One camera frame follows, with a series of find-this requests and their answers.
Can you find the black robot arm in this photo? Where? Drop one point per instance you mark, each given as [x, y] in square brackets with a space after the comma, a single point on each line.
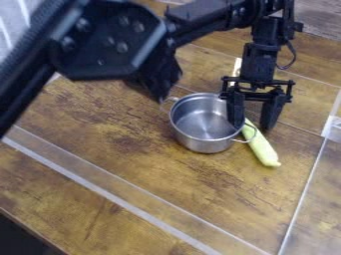
[116, 40]

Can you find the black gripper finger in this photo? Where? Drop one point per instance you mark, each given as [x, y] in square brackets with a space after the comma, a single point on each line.
[271, 112]
[235, 106]

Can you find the green spoon handle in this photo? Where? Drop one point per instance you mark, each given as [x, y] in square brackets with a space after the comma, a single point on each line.
[260, 145]

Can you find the clear acrylic front barrier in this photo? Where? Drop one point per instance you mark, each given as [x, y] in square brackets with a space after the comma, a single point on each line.
[171, 218]

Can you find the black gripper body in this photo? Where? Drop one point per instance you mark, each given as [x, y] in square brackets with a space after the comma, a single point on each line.
[255, 84]

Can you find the stainless steel pot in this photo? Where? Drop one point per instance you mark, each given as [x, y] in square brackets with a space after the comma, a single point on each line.
[200, 124]

